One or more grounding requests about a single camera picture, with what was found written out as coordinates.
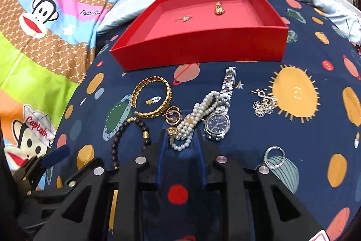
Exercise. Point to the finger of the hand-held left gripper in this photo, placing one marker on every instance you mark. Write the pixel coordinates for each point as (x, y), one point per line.
(33, 218)
(56, 155)

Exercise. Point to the red cardboard box tray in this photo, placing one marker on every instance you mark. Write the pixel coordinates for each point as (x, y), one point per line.
(197, 43)

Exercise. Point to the cartoon monkey blanket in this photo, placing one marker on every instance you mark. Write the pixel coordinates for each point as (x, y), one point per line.
(42, 46)

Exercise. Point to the navy space print sheet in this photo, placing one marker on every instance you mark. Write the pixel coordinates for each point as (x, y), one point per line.
(310, 145)

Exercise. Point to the silver wristwatch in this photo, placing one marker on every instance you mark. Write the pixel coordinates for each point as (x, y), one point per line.
(217, 122)

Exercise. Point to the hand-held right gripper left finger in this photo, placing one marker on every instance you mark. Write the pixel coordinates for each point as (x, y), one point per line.
(161, 162)

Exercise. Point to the gold hoop earring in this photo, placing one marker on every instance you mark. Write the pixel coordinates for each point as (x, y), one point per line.
(175, 110)
(170, 119)

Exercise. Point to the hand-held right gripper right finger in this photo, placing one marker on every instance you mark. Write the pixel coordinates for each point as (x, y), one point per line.
(200, 162)

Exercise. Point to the small gold dangle earring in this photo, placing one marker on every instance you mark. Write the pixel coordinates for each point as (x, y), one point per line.
(184, 18)

